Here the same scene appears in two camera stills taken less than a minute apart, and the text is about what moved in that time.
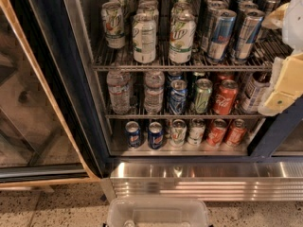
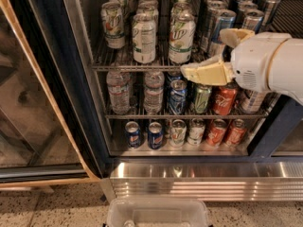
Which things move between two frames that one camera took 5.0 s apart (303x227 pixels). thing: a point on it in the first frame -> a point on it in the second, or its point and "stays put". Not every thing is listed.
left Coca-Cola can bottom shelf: (217, 132) stays put
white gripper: (294, 24) -> (252, 61)
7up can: (182, 32) stays put
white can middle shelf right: (254, 91) stays put
